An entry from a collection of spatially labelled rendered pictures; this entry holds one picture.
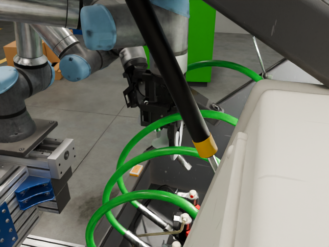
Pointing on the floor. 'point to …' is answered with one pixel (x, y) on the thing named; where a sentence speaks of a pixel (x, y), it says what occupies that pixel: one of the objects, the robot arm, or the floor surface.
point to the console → (271, 173)
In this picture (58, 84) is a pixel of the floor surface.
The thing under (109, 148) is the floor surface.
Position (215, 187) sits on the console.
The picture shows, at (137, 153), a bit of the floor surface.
